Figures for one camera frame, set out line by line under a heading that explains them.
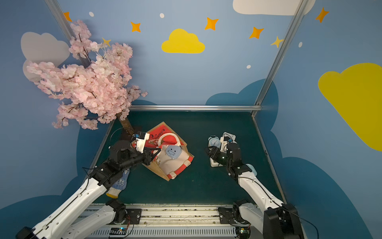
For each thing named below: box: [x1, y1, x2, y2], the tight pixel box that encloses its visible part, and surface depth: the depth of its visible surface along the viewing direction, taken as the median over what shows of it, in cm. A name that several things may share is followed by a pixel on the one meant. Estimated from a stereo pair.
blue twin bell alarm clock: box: [207, 134, 221, 148], surface depth 103 cm
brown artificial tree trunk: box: [116, 113, 135, 136], surface depth 101 cm
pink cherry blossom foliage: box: [26, 19, 149, 130], surface depth 68 cm
